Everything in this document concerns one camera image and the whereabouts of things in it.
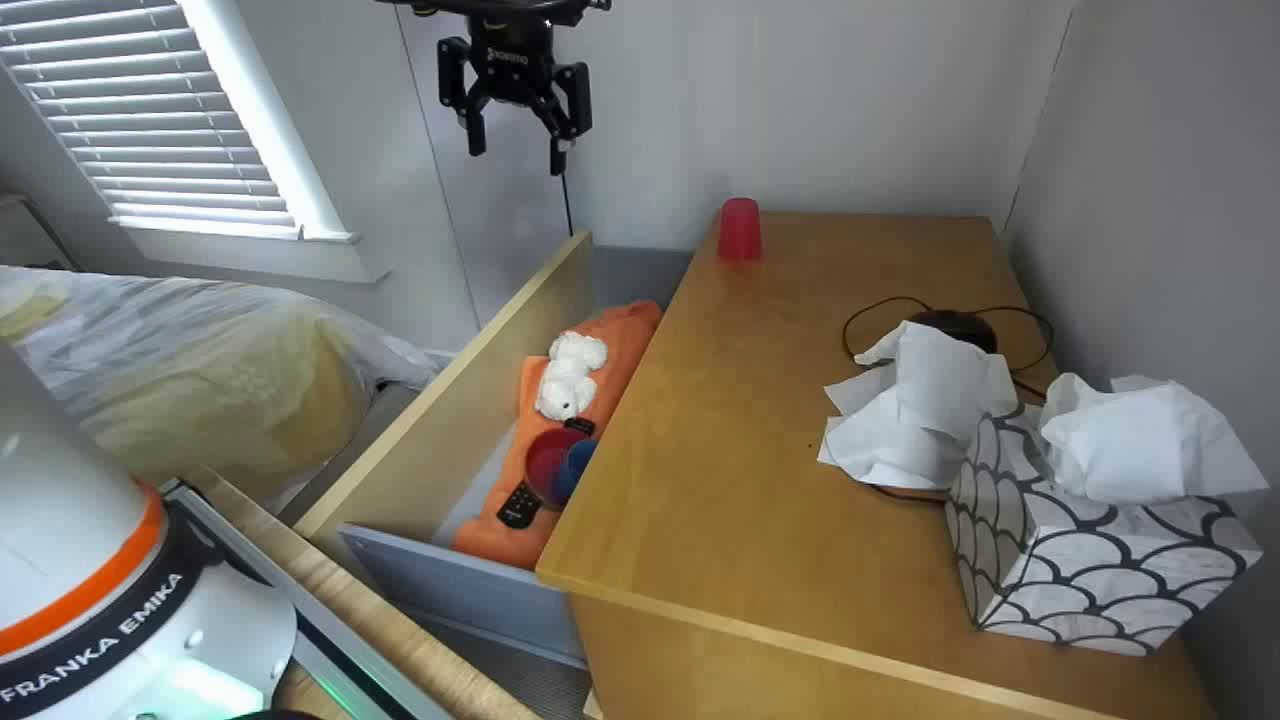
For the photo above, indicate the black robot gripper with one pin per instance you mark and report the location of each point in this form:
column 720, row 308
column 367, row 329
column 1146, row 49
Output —
column 507, row 55

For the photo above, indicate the white tissue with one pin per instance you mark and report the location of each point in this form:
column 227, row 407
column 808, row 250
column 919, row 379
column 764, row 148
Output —
column 913, row 408
column 1141, row 442

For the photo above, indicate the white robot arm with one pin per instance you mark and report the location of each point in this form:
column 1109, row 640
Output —
column 184, row 601

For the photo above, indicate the patterned tissue box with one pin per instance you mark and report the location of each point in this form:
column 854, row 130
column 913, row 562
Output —
column 1075, row 575

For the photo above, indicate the white tissue in box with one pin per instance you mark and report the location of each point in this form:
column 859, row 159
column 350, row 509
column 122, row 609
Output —
column 1141, row 442

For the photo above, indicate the white leaning board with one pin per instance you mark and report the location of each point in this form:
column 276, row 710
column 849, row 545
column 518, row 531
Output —
column 507, row 206

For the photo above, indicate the orange cloth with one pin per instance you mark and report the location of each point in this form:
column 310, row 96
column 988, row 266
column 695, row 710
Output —
column 626, row 329

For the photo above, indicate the red plastic cup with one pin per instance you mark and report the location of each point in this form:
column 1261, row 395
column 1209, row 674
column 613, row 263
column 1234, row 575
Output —
column 736, row 235

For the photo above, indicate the white plush toy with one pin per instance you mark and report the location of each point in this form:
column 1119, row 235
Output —
column 567, row 385

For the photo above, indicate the red and blue cups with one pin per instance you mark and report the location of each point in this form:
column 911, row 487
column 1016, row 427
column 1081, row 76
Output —
column 558, row 460

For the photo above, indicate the bed with white sheets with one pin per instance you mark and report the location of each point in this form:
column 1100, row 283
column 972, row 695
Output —
column 179, row 372

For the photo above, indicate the black remote control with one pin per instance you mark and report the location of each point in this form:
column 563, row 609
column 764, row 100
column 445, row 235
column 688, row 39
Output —
column 518, row 509

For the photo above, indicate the white window blinds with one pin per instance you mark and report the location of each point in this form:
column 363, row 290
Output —
column 171, row 112

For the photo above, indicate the open wooden drawer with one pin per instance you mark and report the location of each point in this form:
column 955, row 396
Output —
column 399, row 505

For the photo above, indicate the wooden nightstand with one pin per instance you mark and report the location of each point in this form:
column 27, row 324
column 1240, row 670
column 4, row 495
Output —
column 720, row 575

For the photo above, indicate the wooden bed frame rail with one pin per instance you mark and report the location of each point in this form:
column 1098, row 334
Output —
column 354, row 651

